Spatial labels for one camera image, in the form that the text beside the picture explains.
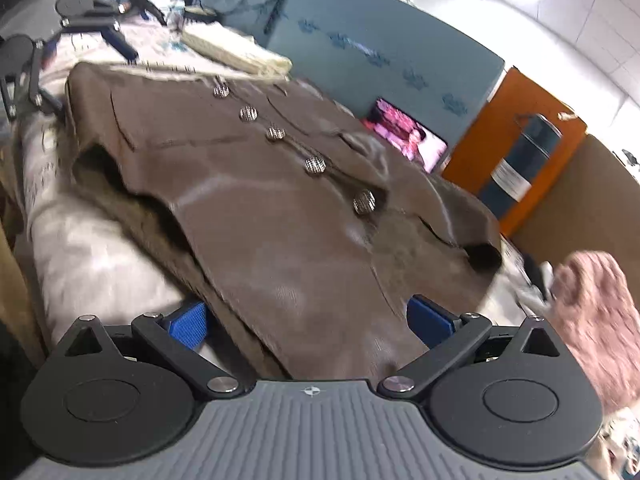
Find brown leather jacket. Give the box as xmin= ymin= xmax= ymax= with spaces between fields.
xmin=65 ymin=63 xmax=502 ymax=382

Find patterned bed sheet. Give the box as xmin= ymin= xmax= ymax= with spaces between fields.
xmin=15 ymin=21 xmax=526 ymax=363

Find cream knit sweater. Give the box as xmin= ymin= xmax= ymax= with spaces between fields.
xmin=181 ymin=23 xmax=293 ymax=78

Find pink knit sweater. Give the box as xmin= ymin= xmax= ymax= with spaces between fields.
xmin=549 ymin=252 xmax=639 ymax=414

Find brown cardboard box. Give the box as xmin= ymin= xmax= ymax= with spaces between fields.
xmin=511 ymin=136 xmax=639 ymax=280

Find dark blue vacuum bottle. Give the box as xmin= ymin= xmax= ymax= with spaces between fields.
xmin=478 ymin=114 xmax=562 ymax=220

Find blue-grey printed box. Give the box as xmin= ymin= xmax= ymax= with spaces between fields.
xmin=268 ymin=0 xmax=504 ymax=146

